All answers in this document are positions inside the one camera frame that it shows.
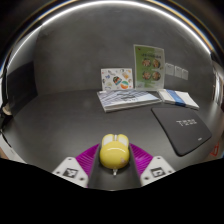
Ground grey cover book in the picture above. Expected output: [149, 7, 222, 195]
[96, 88, 164, 114]

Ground yellow computer mouse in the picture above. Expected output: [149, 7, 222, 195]
[99, 133, 131, 177]

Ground black mouse pad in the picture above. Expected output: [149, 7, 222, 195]
[150, 106, 213, 158]

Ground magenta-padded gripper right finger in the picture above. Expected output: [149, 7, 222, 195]
[114, 142, 176, 192]

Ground black flat panel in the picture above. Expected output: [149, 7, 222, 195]
[5, 64, 38, 118]

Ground white wall socket group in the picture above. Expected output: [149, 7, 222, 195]
[165, 62, 190, 81]

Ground white and blue book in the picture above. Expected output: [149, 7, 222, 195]
[157, 88, 201, 111]

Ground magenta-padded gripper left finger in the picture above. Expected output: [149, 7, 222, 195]
[52, 143, 115, 192]

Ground white sticker card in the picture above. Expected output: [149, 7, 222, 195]
[100, 68, 135, 92]

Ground green menu sign stand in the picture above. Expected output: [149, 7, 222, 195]
[133, 44, 166, 90]

